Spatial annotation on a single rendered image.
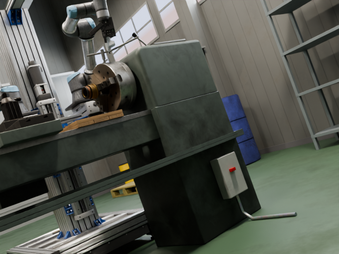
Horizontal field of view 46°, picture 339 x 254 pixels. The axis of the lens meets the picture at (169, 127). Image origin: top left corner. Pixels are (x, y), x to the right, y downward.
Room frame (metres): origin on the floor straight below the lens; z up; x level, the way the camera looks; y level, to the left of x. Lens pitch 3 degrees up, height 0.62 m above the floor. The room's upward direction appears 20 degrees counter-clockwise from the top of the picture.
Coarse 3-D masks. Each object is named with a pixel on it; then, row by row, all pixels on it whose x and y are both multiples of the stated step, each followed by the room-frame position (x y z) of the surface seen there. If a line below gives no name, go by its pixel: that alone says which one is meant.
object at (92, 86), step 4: (92, 84) 2.35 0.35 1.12; (84, 88) 2.32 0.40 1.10; (88, 88) 2.31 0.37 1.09; (92, 88) 2.32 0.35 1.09; (96, 88) 2.33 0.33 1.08; (84, 92) 2.36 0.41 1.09; (88, 92) 2.30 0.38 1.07; (92, 92) 2.32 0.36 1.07; (96, 92) 2.34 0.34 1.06; (84, 96) 2.34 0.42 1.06; (88, 96) 2.31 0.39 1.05; (92, 96) 2.33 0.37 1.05; (96, 96) 2.35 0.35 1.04
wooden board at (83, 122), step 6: (102, 114) 2.16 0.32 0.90; (108, 114) 2.19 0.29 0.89; (114, 114) 2.21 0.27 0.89; (120, 114) 2.23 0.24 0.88; (78, 120) 2.06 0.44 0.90; (84, 120) 2.08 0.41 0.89; (90, 120) 2.11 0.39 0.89; (96, 120) 2.13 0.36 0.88; (102, 120) 2.15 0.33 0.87; (66, 126) 2.14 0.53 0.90; (72, 126) 2.09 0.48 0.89; (78, 126) 2.05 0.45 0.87; (60, 132) 2.21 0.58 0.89
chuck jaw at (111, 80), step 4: (116, 76) 2.32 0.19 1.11; (108, 80) 2.30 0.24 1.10; (112, 80) 2.31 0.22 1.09; (116, 80) 2.32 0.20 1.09; (120, 80) 2.33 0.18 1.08; (100, 84) 2.34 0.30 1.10; (104, 84) 2.32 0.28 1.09; (108, 84) 2.31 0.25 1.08; (112, 84) 2.32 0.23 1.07; (100, 88) 2.33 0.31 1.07; (104, 88) 2.33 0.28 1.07; (108, 88) 2.37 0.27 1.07
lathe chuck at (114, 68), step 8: (104, 64) 2.36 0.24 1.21; (112, 64) 2.37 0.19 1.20; (120, 64) 2.40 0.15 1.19; (96, 72) 2.44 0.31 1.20; (104, 72) 2.38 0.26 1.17; (112, 72) 2.32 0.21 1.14; (120, 72) 2.34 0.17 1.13; (104, 80) 2.40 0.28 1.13; (128, 80) 2.35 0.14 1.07; (112, 88) 2.36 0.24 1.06; (120, 88) 2.31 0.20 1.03; (128, 88) 2.35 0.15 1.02; (112, 96) 2.38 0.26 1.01; (120, 96) 2.33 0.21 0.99; (128, 96) 2.38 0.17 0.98; (112, 104) 2.42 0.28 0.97; (120, 104) 2.36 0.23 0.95; (128, 104) 2.42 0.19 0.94; (104, 112) 2.50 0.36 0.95
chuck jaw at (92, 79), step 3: (90, 75) 2.45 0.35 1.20; (93, 75) 2.46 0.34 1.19; (87, 78) 2.46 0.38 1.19; (90, 78) 2.43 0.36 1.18; (93, 78) 2.43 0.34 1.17; (96, 78) 2.45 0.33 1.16; (90, 81) 2.41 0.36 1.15; (93, 81) 2.41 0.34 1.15; (96, 81) 2.42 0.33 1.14; (99, 81) 2.43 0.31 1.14; (96, 84) 2.40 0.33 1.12
